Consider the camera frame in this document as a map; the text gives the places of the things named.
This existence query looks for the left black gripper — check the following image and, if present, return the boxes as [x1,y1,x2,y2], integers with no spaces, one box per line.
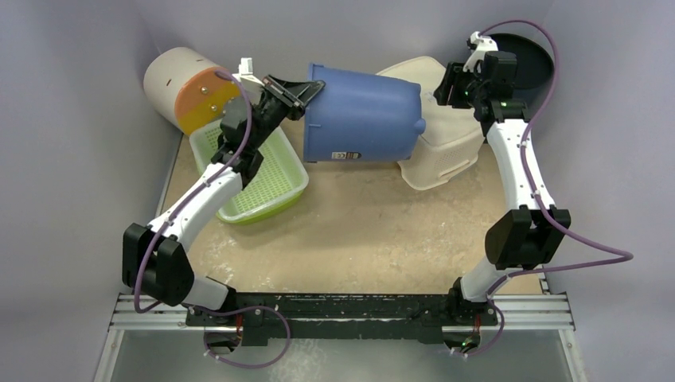
[248,76,324,150]

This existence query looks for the cream perforated plastic basket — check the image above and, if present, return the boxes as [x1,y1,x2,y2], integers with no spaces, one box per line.
[377,56,484,191]

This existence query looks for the large blue plastic bucket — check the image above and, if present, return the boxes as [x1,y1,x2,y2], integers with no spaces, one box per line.
[302,63,426,162]

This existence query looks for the dark navy round bin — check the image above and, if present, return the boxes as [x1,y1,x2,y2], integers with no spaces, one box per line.
[490,33,554,112]

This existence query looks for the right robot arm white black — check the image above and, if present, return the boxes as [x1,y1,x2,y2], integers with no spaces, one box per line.
[434,50,571,324]

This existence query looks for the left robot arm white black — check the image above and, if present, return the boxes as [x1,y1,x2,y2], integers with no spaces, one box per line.
[123,69,326,325]

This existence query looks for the white green strainer tray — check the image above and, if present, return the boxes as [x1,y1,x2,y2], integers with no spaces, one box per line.
[188,119,309,224]

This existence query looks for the white cylindrical drawer box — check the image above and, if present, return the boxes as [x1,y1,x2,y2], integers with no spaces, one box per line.
[142,47,240,135]

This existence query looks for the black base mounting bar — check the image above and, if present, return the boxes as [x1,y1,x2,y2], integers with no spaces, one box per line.
[186,289,499,348]

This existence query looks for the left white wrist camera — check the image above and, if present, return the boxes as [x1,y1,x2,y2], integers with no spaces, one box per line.
[233,57,264,104]

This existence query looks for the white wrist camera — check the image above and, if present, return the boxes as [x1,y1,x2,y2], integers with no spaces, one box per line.
[233,57,264,104]
[462,31,499,72]

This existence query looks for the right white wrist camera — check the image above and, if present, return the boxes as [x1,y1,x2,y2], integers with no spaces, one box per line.
[462,31,499,72]

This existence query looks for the aluminium rail frame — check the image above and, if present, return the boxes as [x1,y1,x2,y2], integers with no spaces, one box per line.
[96,146,585,381]

